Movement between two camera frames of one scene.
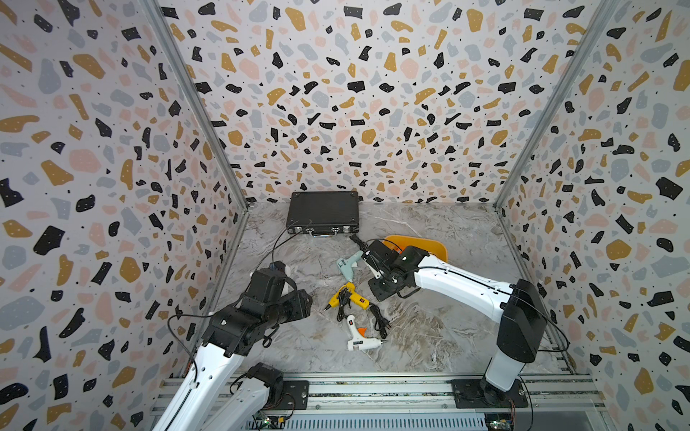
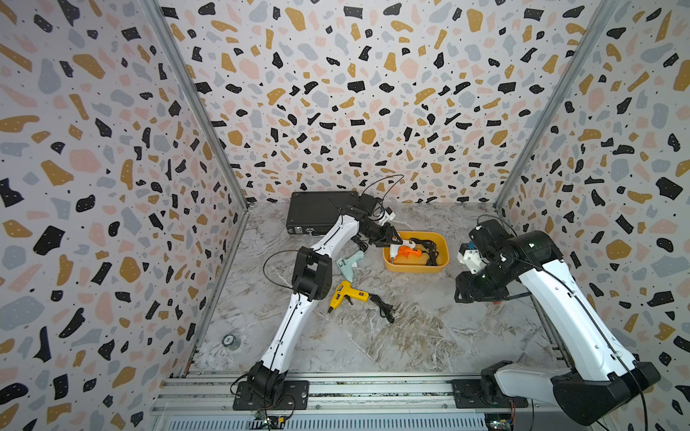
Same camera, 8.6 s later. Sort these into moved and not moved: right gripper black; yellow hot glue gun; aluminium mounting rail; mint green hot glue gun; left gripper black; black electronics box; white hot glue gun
Moved: right gripper black; yellow hot glue gun; white hot glue gun; left gripper black
Not moved: mint green hot glue gun; aluminium mounting rail; black electronics box
